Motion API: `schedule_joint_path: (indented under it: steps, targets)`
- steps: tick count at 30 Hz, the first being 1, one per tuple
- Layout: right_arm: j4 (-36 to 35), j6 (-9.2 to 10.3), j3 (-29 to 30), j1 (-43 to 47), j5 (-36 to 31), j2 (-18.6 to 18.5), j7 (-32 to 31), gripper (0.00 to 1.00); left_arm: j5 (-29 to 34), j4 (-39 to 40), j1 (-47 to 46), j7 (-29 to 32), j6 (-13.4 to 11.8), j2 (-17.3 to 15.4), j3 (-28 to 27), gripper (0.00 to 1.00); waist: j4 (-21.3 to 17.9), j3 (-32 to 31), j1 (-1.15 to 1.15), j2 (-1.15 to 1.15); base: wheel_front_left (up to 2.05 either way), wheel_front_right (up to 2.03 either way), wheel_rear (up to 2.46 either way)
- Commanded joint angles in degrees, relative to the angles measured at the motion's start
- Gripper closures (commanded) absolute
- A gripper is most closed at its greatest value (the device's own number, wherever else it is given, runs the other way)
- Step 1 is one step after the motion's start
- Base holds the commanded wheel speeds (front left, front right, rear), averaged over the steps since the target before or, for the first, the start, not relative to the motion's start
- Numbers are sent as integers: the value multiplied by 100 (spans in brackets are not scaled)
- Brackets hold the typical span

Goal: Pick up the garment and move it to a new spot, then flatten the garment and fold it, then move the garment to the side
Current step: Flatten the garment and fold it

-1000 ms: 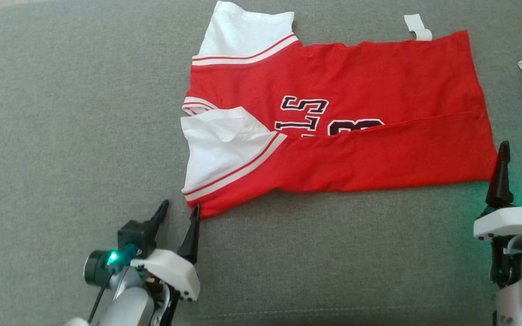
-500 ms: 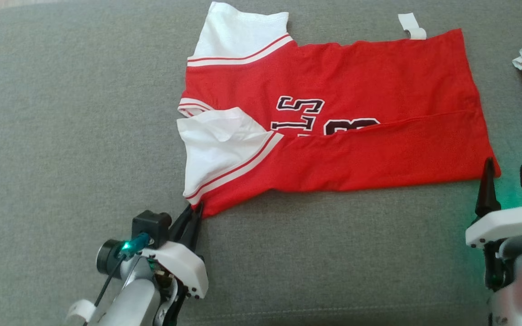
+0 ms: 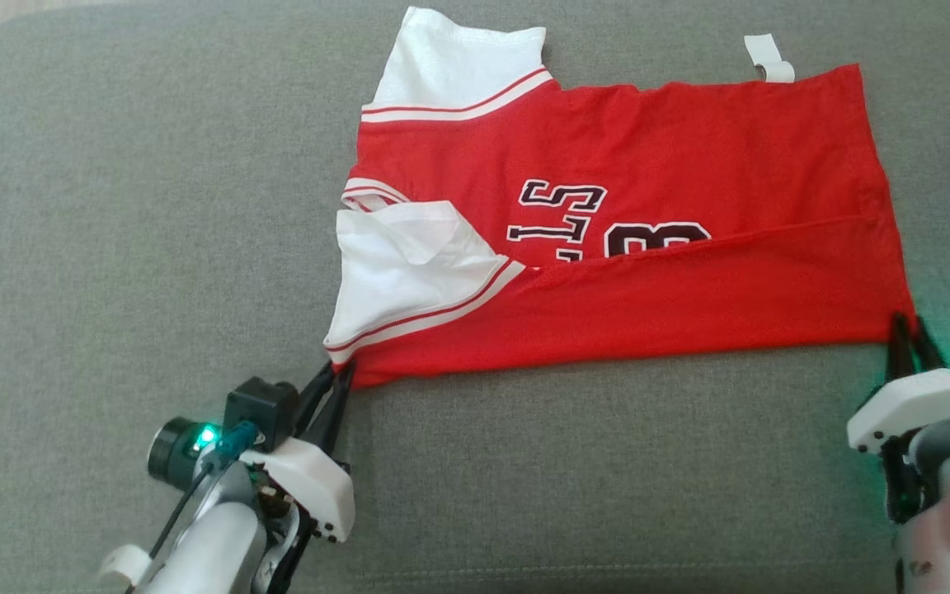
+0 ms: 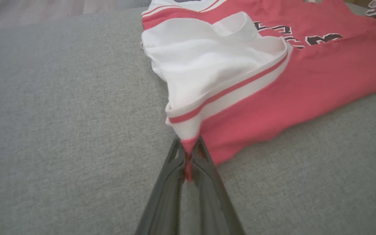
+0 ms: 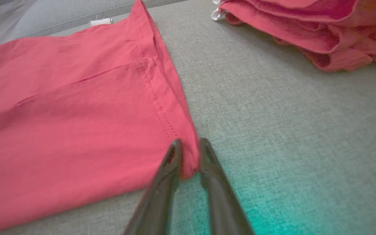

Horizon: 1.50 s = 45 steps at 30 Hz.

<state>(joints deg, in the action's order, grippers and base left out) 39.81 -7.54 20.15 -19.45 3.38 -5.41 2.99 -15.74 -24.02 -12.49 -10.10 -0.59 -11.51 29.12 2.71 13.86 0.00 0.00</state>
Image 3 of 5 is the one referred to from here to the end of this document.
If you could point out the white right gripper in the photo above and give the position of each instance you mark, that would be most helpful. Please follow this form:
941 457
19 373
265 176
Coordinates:
920 396

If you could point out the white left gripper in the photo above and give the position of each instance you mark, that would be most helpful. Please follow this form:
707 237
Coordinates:
318 491

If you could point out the red jersey white sleeves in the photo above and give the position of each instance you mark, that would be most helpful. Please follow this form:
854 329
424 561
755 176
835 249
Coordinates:
689 148

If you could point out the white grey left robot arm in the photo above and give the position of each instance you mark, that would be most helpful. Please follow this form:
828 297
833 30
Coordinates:
211 553

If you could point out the large grey sofa chaise cushion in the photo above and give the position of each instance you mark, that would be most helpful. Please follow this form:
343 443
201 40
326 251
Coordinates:
112 206

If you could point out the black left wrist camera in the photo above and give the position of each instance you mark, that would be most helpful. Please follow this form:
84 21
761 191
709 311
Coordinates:
261 408

